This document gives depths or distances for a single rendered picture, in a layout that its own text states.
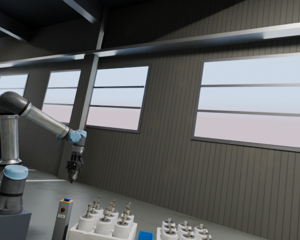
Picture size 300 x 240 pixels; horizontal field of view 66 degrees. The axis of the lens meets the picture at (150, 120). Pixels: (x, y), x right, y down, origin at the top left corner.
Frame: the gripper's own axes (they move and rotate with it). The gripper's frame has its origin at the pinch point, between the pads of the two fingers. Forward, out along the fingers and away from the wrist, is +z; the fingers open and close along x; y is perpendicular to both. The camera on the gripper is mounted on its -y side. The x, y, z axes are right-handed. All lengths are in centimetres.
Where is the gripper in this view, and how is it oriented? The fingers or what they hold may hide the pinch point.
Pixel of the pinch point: (72, 181)
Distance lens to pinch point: 172.2
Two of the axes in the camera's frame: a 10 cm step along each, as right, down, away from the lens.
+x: 9.9, 1.6, -0.6
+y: -0.4, -1.6, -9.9
